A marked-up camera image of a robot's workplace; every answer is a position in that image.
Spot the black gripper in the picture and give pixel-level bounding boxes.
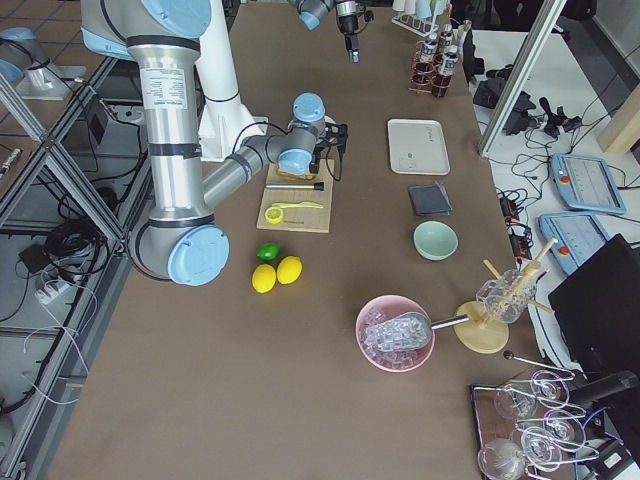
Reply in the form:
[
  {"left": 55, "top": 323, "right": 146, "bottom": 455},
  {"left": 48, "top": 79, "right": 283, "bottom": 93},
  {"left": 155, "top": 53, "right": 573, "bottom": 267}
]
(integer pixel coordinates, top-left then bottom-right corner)
[
  {"left": 309, "top": 142, "right": 326, "bottom": 175},
  {"left": 335, "top": 0, "right": 360, "bottom": 63}
]

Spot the plain bread slice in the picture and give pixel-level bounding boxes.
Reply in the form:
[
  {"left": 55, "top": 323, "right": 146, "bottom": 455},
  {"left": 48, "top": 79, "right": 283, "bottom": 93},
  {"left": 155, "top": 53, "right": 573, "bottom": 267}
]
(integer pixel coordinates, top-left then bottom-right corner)
[{"left": 276, "top": 169, "right": 317, "bottom": 181}]

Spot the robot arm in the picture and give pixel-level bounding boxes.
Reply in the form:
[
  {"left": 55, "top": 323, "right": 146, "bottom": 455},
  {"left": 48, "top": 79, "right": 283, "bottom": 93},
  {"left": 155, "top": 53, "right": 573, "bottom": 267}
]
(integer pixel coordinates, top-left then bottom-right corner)
[
  {"left": 289, "top": 0, "right": 360, "bottom": 64},
  {"left": 81, "top": 1, "right": 327, "bottom": 286}
]

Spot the cream rabbit tray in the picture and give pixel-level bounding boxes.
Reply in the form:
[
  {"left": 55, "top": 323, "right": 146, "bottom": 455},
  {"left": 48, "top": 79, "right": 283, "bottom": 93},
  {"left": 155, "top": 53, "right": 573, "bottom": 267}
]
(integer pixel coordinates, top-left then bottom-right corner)
[{"left": 387, "top": 119, "right": 450, "bottom": 176}]

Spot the black glass tray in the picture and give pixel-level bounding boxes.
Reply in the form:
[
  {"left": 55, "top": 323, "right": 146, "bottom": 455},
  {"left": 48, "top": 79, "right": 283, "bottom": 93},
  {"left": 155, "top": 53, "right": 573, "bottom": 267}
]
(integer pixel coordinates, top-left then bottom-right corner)
[{"left": 470, "top": 368, "right": 599, "bottom": 479}]

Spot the steel muddler black tip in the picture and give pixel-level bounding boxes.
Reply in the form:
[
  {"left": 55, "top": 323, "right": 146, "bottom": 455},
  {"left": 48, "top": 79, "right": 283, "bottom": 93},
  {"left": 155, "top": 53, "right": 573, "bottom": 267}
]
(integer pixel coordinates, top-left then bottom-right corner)
[{"left": 265, "top": 182, "right": 325, "bottom": 191}]

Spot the yellow plastic knife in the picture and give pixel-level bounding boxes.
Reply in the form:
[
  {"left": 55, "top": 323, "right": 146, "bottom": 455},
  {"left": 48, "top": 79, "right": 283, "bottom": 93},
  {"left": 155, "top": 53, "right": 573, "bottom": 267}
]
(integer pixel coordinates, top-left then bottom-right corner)
[{"left": 271, "top": 201, "right": 324, "bottom": 209}]

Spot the wooden cutting board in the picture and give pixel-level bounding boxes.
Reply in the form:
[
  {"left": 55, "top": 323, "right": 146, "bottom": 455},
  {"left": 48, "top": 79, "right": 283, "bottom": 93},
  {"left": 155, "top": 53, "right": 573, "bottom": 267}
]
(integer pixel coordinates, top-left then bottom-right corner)
[{"left": 256, "top": 159, "right": 334, "bottom": 233}]

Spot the half lemon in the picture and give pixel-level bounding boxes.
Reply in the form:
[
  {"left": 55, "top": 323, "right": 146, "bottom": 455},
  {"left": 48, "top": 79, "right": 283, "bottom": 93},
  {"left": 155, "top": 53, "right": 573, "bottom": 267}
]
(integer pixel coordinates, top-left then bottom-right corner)
[{"left": 264, "top": 206, "right": 284, "bottom": 225}]

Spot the dark drink bottle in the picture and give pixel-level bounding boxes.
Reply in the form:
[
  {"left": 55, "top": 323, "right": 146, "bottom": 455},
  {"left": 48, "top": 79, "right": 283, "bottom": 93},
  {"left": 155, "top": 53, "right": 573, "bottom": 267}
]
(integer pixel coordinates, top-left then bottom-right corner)
[
  {"left": 437, "top": 24, "right": 453, "bottom": 53},
  {"left": 420, "top": 38, "right": 438, "bottom": 69},
  {"left": 440, "top": 45, "right": 458, "bottom": 77}
]

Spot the green lime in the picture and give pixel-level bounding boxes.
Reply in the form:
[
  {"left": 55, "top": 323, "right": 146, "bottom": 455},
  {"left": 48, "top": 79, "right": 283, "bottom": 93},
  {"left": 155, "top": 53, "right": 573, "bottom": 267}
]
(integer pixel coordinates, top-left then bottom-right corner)
[{"left": 256, "top": 242, "right": 280, "bottom": 262}]

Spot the yellow lemon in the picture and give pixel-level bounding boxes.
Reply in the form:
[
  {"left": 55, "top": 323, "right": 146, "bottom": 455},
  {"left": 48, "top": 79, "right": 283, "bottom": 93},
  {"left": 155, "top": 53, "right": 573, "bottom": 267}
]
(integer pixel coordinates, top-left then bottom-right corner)
[
  {"left": 276, "top": 256, "right": 303, "bottom": 285},
  {"left": 251, "top": 263, "right": 277, "bottom": 294}
]

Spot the grey folded cloth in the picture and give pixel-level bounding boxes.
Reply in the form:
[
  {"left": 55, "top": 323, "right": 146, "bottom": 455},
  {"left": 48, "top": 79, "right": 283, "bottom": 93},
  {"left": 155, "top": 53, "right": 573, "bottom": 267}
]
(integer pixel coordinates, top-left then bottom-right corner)
[{"left": 408, "top": 182, "right": 453, "bottom": 216}]

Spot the green bowl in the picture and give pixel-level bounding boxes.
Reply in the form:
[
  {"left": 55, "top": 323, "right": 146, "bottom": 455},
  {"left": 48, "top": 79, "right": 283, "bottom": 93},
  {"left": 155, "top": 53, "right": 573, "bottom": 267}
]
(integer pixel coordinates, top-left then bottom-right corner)
[{"left": 413, "top": 221, "right": 459, "bottom": 261}]

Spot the black device stand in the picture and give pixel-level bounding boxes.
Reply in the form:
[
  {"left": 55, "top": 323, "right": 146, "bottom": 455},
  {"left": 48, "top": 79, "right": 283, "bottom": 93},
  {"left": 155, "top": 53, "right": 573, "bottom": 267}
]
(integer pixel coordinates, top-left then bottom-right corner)
[{"left": 460, "top": 30, "right": 541, "bottom": 150}]

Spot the pink ice bowl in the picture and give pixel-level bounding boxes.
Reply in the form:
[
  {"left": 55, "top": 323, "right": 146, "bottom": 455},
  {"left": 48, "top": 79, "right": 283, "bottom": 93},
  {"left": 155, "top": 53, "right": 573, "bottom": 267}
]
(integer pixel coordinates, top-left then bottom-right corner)
[{"left": 355, "top": 295, "right": 435, "bottom": 372}]

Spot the metal ice scoop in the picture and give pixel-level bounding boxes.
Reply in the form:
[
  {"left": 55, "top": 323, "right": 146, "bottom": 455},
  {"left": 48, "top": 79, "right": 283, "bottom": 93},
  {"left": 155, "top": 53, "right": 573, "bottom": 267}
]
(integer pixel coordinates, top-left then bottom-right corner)
[{"left": 361, "top": 312, "right": 470, "bottom": 352}]

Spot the glass mug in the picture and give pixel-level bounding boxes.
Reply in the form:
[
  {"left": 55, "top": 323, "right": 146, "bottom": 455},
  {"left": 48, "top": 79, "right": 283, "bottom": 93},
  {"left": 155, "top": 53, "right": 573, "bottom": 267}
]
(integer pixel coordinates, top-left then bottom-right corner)
[{"left": 476, "top": 269, "right": 536, "bottom": 324}]

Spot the wooden mug tree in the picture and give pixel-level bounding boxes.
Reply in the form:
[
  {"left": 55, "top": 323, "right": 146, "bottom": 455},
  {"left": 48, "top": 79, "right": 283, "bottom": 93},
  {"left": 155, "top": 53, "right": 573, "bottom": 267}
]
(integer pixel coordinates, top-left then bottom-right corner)
[{"left": 454, "top": 238, "right": 558, "bottom": 354}]

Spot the blue teach pendant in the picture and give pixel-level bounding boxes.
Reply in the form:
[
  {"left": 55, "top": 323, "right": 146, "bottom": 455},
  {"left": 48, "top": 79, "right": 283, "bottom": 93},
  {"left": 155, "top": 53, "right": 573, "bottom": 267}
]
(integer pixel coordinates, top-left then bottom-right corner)
[
  {"left": 538, "top": 212, "right": 610, "bottom": 275},
  {"left": 550, "top": 154, "right": 627, "bottom": 214}
]

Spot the black monitor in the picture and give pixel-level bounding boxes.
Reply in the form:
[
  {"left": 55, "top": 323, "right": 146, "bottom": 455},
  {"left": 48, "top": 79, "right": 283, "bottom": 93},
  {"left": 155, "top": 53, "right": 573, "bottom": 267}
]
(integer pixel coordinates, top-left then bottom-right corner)
[{"left": 549, "top": 234, "right": 639, "bottom": 373}]

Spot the white wire cup rack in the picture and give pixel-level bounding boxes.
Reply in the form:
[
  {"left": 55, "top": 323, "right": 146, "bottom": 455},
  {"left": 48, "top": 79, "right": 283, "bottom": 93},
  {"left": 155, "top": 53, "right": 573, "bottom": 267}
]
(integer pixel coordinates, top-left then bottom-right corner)
[{"left": 392, "top": 0, "right": 450, "bottom": 37}]

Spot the copper wire bottle rack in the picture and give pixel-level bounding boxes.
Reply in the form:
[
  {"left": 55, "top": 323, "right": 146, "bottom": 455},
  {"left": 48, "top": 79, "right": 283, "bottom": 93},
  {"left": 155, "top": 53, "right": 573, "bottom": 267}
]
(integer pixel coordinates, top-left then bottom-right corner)
[{"left": 409, "top": 41, "right": 454, "bottom": 98}]

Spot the white pedestal column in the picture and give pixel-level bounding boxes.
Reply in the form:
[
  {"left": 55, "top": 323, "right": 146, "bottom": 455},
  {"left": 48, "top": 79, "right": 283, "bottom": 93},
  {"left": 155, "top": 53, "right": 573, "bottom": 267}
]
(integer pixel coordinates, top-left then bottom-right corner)
[{"left": 196, "top": 1, "right": 267, "bottom": 162}]

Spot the aluminium frame post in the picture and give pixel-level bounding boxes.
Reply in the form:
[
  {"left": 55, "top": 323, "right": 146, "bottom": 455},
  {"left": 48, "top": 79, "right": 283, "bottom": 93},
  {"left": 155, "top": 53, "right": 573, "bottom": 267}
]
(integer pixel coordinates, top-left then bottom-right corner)
[{"left": 478, "top": 0, "right": 566, "bottom": 159}]

